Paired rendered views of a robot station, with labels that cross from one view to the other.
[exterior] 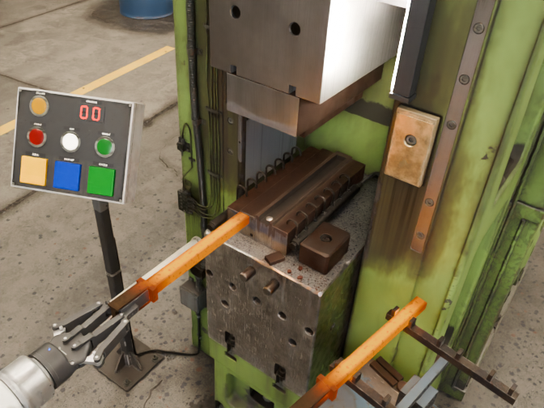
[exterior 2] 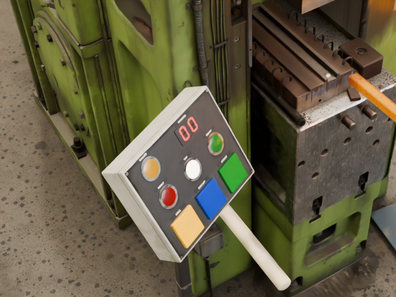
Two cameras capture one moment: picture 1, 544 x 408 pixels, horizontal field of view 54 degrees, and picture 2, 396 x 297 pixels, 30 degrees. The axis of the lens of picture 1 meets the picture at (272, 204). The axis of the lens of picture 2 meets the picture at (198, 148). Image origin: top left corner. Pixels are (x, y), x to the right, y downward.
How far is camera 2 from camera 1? 1.81 m
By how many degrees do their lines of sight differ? 45
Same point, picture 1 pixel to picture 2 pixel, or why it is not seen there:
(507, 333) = not seen: hidden behind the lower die
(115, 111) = (201, 106)
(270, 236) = (337, 85)
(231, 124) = (237, 41)
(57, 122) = (172, 165)
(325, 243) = (368, 53)
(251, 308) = (341, 153)
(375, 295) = not seen: hidden behind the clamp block
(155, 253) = not seen: outside the picture
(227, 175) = (235, 91)
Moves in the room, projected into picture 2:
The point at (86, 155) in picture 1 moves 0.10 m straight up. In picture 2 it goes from (209, 165) to (207, 138)
